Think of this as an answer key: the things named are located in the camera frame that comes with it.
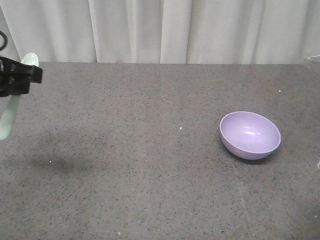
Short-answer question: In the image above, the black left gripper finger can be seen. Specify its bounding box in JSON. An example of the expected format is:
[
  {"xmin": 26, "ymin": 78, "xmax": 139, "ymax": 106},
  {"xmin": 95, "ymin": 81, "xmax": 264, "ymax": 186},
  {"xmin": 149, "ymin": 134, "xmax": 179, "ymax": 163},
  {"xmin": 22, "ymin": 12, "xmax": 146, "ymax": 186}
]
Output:
[{"xmin": 0, "ymin": 56, "xmax": 43, "ymax": 97}]

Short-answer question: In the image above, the pale green plastic spoon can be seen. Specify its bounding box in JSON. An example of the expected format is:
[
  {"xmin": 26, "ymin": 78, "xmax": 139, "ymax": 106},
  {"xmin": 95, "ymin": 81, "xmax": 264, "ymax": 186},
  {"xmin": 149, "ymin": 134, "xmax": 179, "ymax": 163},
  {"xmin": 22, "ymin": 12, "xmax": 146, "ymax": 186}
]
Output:
[{"xmin": 0, "ymin": 52, "xmax": 39, "ymax": 141}]

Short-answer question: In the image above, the purple plastic bowl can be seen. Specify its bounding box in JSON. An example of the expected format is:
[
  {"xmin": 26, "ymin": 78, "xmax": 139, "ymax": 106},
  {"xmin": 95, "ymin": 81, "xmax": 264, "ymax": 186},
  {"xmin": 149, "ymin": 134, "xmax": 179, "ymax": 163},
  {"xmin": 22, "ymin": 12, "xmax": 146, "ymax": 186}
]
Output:
[{"xmin": 219, "ymin": 111, "xmax": 281, "ymax": 160}]

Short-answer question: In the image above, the white curtain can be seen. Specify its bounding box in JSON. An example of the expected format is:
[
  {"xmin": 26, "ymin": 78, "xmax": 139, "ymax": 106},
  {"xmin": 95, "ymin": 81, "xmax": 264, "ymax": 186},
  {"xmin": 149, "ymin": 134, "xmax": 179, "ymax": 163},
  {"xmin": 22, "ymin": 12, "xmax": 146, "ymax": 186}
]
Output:
[{"xmin": 0, "ymin": 0, "xmax": 320, "ymax": 64}]

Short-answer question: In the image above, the black looped cable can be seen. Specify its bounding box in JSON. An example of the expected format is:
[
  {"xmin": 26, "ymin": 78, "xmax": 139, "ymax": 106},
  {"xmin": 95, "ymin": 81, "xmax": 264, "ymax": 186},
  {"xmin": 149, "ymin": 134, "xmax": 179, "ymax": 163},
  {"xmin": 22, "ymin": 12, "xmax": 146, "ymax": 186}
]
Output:
[{"xmin": 0, "ymin": 30, "xmax": 8, "ymax": 50}]

